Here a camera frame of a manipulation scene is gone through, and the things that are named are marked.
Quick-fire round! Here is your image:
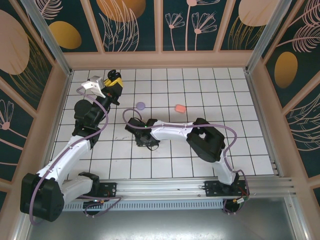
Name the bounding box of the grey metal sheet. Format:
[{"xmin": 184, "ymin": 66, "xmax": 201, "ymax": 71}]
[{"xmin": 23, "ymin": 197, "xmax": 301, "ymax": 240}]

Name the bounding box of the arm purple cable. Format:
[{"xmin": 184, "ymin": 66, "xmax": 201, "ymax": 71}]
[
  {"xmin": 28, "ymin": 86, "xmax": 123, "ymax": 225},
  {"xmin": 122, "ymin": 108, "xmax": 251, "ymax": 216}
]

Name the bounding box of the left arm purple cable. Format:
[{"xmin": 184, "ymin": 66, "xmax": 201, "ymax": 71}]
[{"xmin": 28, "ymin": 86, "xmax": 123, "ymax": 225}]

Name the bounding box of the slotted grey cable duct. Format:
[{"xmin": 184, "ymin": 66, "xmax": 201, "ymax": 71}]
[{"xmin": 33, "ymin": 201, "xmax": 225, "ymax": 211}]

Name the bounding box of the small green controller board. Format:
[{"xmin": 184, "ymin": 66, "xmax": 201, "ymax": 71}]
[{"xmin": 233, "ymin": 195, "xmax": 251, "ymax": 209}]

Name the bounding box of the aluminium side rail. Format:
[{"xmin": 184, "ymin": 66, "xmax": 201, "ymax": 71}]
[{"xmin": 244, "ymin": 71, "xmax": 285, "ymax": 179}]

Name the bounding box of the aluminium mounting rail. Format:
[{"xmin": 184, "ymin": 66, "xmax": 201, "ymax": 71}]
[{"xmin": 23, "ymin": 176, "xmax": 297, "ymax": 201}]

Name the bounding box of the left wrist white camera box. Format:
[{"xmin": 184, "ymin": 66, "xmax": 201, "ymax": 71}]
[{"xmin": 83, "ymin": 75, "xmax": 106, "ymax": 99}]

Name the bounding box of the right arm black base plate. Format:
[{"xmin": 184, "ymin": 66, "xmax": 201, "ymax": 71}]
[{"xmin": 204, "ymin": 180, "xmax": 251, "ymax": 198}]

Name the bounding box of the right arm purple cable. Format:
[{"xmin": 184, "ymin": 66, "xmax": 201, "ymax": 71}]
[{"xmin": 122, "ymin": 108, "xmax": 251, "ymax": 216}]

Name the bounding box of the aluminium corner post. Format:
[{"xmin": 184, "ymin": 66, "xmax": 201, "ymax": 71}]
[
  {"xmin": 244, "ymin": 0, "xmax": 286, "ymax": 74},
  {"xmin": 19, "ymin": 0, "xmax": 74, "ymax": 77}
]

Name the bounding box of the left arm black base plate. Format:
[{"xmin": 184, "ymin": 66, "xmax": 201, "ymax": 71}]
[{"xmin": 71, "ymin": 181, "xmax": 118, "ymax": 200}]

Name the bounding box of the left aluminium corner post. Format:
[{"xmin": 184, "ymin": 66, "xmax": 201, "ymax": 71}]
[{"xmin": 19, "ymin": 0, "xmax": 74, "ymax": 77}]

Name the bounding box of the right aluminium corner post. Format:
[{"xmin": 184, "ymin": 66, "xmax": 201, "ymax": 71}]
[{"xmin": 244, "ymin": 0, "xmax": 286, "ymax": 74}]

